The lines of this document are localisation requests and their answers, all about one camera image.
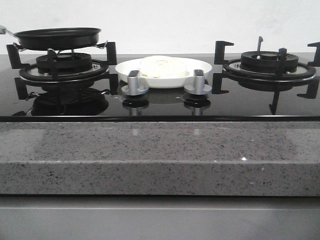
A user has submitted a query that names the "white fried egg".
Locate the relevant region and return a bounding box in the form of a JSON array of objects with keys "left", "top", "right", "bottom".
[{"left": 139, "top": 55, "right": 187, "bottom": 78}]

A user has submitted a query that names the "white round plate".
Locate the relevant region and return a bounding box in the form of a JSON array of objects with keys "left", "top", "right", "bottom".
[{"left": 115, "top": 55, "right": 212, "bottom": 89}]

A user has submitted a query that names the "black frying pan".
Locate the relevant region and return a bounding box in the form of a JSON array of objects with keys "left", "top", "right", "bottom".
[{"left": 0, "top": 26, "right": 102, "bottom": 51}]

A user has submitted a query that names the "silver left stove knob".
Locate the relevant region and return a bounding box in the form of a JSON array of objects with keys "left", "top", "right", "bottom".
[{"left": 121, "top": 70, "right": 149, "bottom": 96}]

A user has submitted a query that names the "silver stove knob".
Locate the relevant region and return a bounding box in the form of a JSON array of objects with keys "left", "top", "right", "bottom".
[
  {"left": 184, "top": 69, "right": 212, "bottom": 96},
  {"left": 121, "top": 70, "right": 149, "bottom": 96}
]

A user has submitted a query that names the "silver right stove knob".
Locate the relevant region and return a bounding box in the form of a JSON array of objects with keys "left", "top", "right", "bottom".
[{"left": 184, "top": 69, "right": 212, "bottom": 96}]

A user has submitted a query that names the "black glass gas cooktop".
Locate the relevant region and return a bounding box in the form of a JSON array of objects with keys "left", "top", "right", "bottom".
[{"left": 0, "top": 54, "right": 320, "bottom": 122}]

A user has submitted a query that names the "black right pan support grate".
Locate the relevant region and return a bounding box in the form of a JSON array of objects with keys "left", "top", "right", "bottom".
[{"left": 212, "top": 36, "right": 320, "bottom": 116}]

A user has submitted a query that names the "black pan support grate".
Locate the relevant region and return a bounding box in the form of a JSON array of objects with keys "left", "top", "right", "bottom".
[
  {"left": 212, "top": 36, "right": 320, "bottom": 116},
  {"left": 6, "top": 41, "right": 119, "bottom": 100}
]

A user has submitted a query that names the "black left gas burner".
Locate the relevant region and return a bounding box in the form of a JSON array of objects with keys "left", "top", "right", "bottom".
[{"left": 36, "top": 52, "right": 92, "bottom": 75}]

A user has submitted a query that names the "black gas burner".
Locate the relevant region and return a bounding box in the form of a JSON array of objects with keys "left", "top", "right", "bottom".
[
  {"left": 240, "top": 51, "right": 299, "bottom": 74},
  {"left": 36, "top": 52, "right": 92, "bottom": 75}
]

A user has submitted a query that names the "black right gas burner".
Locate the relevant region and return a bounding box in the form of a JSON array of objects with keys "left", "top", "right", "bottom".
[{"left": 240, "top": 51, "right": 299, "bottom": 74}]

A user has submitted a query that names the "black left pan support grate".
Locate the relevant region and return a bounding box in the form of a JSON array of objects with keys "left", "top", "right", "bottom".
[{"left": 6, "top": 41, "right": 119, "bottom": 100}]

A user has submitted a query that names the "wire pan reducer ring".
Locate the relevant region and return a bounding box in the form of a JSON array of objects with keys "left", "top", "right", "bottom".
[{"left": 12, "top": 40, "right": 109, "bottom": 56}]

